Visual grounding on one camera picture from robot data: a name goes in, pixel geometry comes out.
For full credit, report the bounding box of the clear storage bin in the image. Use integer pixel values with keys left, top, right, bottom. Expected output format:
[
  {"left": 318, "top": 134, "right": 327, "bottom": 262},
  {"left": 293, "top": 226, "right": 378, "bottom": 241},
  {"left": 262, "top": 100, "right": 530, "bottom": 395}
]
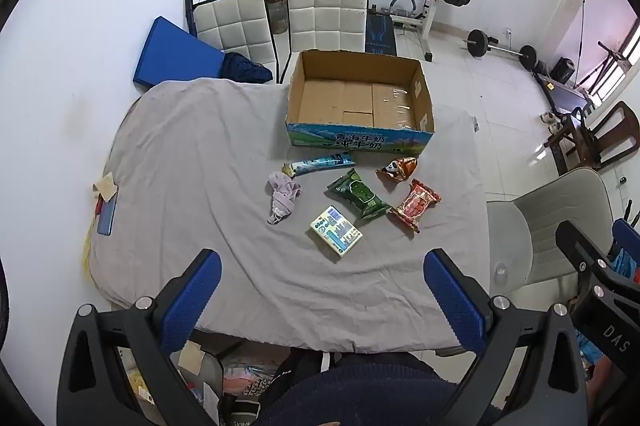
[{"left": 115, "top": 338, "right": 226, "bottom": 426}]

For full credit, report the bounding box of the person's dark blue clothing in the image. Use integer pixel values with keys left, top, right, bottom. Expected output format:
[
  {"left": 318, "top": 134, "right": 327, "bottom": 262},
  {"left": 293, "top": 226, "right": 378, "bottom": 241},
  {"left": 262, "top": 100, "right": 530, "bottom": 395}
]
[{"left": 255, "top": 351, "right": 501, "bottom": 426}]

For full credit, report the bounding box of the red snack packet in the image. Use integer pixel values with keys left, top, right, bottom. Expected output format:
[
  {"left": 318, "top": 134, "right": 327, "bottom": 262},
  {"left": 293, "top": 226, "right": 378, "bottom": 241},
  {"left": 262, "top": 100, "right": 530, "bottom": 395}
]
[{"left": 389, "top": 179, "right": 443, "bottom": 234}]

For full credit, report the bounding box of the light blue stick packet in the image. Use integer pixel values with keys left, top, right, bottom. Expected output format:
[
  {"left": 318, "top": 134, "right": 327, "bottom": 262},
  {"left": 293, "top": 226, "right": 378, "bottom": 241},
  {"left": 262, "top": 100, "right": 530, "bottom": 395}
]
[{"left": 281, "top": 152, "right": 355, "bottom": 178}]

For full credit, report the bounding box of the purple cloth underwear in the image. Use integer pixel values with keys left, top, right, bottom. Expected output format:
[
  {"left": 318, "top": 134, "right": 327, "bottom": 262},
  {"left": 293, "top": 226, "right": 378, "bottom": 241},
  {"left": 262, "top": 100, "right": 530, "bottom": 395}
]
[{"left": 266, "top": 171, "right": 302, "bottom": 226}]

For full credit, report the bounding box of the dark blue quilted jacket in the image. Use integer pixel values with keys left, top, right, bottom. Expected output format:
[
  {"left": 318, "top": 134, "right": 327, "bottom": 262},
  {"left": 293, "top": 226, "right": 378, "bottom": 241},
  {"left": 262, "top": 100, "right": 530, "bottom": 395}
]
[{"left": 220, "top": 51, "right": 273, "bottom": 84}]

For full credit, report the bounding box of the blue phone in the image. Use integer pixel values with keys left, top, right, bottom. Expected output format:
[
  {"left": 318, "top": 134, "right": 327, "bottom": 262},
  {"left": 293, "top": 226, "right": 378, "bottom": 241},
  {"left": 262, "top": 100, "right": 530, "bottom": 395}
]
[{"left": 96, "top": 196, "right": 118, "bottom": 237}]

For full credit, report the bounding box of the grey office chair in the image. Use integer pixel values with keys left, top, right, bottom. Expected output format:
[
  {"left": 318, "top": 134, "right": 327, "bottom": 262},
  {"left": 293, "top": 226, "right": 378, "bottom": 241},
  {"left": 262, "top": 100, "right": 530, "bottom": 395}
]
[{"left": 486, "top": 167, "right": 615, "bottom": 307}]

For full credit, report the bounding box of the orange snack packet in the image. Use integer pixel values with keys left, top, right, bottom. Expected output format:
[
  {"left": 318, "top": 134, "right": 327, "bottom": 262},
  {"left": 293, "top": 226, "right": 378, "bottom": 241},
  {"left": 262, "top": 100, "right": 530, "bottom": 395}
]
[{"left": 376, "top": 156, "right": 418, "bottom": 184}]

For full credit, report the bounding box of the black bench pad blue print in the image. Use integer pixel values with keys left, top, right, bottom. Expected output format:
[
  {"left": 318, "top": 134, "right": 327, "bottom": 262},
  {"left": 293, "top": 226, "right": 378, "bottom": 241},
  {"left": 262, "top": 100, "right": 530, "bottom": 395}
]
[{"left": 365, "top": 6, "right": 398, "bottom": 56}]

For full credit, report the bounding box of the cardboard box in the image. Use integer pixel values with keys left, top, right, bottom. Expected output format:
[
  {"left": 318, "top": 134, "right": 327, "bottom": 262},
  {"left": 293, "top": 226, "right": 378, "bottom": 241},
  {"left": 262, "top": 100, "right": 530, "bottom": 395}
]
[{"left": 285, "top": 49, "right": 436, "bottom": 155}]

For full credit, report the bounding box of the short barbell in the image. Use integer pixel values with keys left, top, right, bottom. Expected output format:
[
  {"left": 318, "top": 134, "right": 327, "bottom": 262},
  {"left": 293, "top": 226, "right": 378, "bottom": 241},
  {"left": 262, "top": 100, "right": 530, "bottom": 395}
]
[{"left": 462, "top": 29, "right": 538, "bottom": 70}]

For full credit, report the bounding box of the small black box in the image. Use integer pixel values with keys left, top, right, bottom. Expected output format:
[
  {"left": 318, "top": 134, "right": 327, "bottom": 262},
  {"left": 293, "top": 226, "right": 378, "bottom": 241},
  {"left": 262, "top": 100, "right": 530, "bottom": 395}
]
[{"left": 550, "top": 56, "right": 576, "bottom": 83}]

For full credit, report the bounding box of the blue foam mat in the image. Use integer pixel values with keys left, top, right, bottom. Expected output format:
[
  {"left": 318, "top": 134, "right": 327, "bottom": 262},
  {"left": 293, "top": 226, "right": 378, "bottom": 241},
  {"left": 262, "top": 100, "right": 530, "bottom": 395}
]
[{"left": 132, "top": 16, "right": 226, "bottom": 93}]

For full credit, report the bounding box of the pale yellow tissue pack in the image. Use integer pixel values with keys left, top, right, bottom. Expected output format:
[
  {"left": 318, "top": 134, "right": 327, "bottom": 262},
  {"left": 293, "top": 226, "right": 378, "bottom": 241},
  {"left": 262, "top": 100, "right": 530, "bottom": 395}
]
[{"left": 309, "top": 205, "right": 363, "bottom": 258}]

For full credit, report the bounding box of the grey bucket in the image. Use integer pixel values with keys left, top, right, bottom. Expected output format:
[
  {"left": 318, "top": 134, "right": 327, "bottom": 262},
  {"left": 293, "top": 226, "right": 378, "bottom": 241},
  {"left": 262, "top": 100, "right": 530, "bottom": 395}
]
[{"left": 258, "top": 0, "right": 290, "bottom": 34}]

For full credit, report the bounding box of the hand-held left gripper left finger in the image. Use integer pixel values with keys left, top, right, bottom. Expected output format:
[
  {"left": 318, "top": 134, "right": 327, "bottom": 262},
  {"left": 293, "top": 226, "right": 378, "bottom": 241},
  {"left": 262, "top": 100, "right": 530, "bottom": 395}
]
[{"left": 57, "top": 249, "right": 223, "bottom": 426}]

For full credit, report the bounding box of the white padded chair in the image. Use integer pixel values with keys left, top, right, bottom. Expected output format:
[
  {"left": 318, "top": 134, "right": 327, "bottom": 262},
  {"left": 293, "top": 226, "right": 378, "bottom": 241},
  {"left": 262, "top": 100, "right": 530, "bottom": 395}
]
[
  {"left": 191, "top": 0, "right": 278, "bottom": 82},
  {"left": 280, "top": 0, "right": 372, "bottom": 82}
]

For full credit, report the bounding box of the black treadmill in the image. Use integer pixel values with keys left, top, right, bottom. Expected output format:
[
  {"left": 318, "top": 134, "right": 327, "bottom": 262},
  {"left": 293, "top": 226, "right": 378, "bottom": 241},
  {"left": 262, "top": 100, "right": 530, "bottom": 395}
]
[{"left": 532, "top": 69, "right": 601, "bottom": 117}]

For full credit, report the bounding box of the green snack packet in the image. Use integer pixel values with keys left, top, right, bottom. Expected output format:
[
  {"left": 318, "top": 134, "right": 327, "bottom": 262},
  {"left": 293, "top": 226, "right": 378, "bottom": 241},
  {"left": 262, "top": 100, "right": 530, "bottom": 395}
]
[{"left": 326, "top": 168, "right": 392, "bottom": 222}]

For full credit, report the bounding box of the black exercise machine frame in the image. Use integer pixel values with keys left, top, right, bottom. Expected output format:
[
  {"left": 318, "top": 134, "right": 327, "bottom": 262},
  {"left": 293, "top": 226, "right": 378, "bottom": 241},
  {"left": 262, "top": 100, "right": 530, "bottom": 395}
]
[{"left": 575, "top": 0, "right": 640, "bottom": 94}]

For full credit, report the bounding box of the brown wooden chair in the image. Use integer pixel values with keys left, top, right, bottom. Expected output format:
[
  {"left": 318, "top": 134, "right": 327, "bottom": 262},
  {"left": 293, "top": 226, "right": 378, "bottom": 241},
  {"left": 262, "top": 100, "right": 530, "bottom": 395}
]
[{"left": 547, "top": 100, "right": 640, "bottom": 174}]

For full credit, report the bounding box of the grey tablecloth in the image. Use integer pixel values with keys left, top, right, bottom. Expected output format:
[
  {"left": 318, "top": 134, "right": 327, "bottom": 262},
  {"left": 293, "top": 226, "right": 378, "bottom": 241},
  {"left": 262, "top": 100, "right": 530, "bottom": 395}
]
[{"left": 82, "top": 77, "right": 491, "bottom": 354}]

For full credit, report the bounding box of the beige paper napkin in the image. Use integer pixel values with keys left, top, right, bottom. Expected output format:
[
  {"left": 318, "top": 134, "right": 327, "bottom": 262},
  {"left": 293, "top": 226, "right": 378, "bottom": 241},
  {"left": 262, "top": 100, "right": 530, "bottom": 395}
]
[{"left": 92, "top": 173, "right": 119, "bottom": 201}]

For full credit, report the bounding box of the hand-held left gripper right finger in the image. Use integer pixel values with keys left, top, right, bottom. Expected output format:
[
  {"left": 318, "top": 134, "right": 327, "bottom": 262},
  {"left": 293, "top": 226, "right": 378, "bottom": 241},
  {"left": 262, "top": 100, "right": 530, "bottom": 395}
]
[{"left": 423, "top": 249, "right": 588, "bottom": 426}]

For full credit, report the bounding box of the dark folded frame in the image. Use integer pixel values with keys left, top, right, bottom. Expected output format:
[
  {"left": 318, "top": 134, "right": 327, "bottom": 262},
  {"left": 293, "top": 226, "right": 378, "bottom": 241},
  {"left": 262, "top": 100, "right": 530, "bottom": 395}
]
[{"left": 184, "top": 0, "right": 201, "bottom": 34}]

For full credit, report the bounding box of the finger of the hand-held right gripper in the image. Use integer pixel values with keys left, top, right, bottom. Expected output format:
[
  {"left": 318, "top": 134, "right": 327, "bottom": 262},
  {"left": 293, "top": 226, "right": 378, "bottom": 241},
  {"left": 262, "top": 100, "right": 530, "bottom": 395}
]
[
  {"left": 611, "top": 219, "right": 640, "bottom": 258},
  {"left": 555, "top": 220, "right": 613, "bottom": 278}
]

